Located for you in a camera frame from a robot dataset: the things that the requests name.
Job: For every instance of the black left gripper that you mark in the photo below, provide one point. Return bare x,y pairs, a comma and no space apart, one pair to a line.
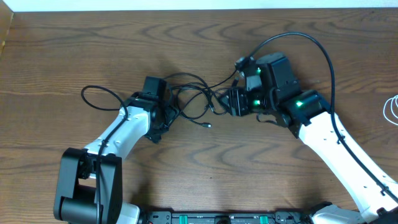
170,113

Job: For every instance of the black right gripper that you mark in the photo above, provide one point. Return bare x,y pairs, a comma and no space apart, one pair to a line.
237,106

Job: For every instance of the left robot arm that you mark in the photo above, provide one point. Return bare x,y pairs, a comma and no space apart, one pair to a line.
90,182

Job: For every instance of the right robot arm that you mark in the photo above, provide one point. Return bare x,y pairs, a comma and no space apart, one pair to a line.
272,89

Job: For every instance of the white back board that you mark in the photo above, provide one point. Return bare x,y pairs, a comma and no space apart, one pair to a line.
163,5

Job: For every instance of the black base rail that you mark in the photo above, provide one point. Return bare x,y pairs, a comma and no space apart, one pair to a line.
224,217

